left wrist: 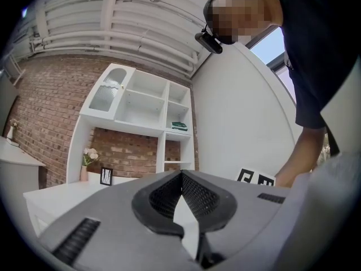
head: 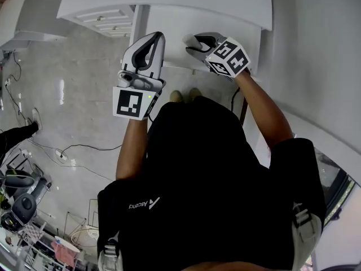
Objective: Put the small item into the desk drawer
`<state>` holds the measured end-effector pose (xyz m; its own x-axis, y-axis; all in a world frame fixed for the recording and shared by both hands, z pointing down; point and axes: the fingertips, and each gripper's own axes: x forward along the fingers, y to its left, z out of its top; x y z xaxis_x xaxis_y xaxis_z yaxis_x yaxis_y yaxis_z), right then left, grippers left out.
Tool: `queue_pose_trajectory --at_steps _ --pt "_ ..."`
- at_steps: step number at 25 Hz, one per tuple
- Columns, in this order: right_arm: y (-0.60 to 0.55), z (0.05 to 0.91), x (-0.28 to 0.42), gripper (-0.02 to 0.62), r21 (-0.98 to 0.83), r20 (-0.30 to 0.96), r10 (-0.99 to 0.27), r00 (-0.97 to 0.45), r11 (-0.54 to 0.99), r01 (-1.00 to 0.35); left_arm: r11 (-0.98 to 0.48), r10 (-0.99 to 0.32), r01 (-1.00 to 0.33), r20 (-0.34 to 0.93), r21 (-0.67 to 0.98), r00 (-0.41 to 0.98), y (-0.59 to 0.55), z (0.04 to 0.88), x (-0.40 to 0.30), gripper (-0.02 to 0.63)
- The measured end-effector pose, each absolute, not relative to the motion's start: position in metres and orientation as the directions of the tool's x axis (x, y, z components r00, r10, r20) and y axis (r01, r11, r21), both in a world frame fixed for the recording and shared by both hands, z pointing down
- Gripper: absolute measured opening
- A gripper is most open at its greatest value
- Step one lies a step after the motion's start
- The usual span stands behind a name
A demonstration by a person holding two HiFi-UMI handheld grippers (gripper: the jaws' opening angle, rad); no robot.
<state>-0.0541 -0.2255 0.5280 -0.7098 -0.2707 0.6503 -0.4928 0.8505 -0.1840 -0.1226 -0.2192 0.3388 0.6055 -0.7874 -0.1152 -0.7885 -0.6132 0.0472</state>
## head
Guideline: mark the checkered board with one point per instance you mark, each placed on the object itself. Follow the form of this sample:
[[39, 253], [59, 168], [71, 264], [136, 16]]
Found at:
[[31, 234]]

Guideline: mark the person's tan shoe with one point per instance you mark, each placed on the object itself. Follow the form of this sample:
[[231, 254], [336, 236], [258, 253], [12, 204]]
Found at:
[[195, 93], [175, 97]]

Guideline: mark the white stepped furniture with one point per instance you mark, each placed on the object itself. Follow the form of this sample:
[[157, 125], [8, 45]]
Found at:
[[31, 15]]

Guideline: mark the person's tan left shoe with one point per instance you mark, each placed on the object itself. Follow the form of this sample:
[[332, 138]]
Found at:
[[175, 97]]

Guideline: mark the person's tan right shoe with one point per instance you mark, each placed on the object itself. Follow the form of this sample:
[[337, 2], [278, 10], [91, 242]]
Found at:
[[195, 93]]

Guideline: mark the person's left forearm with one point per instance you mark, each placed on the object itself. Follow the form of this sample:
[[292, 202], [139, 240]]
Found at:
[[131, 148]]

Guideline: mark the person's right forearm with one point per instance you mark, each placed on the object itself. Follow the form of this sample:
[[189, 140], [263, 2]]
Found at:
[[265, 109]]

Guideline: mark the black round seat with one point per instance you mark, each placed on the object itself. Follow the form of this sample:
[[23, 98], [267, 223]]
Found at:
[[18, 179]]

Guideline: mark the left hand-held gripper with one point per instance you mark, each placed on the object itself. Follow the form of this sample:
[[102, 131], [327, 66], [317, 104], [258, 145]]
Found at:
[[129, 103]]

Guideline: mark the person's black shirt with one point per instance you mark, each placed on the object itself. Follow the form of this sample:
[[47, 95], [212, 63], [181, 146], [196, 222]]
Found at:
[[208, 179]]

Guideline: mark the pink cloth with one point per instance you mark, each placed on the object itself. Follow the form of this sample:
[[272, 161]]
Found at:
[[64, 251]]

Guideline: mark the white fan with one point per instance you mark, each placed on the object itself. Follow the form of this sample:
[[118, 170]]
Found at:
[[86, 237]]

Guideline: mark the white panelled cabinet with knobs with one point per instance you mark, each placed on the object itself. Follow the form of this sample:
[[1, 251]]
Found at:
[[107, 21]]

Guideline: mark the white power strip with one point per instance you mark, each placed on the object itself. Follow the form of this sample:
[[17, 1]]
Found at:
[[61, 155]]

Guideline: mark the grey and black device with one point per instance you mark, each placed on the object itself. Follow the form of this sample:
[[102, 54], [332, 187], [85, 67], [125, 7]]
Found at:
[[24, 209]]

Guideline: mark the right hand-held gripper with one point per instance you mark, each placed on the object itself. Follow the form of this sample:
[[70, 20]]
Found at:
[[234, 59]]

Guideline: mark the dark framed window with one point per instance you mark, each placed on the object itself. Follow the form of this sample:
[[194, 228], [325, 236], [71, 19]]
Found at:
[[335, 185]]

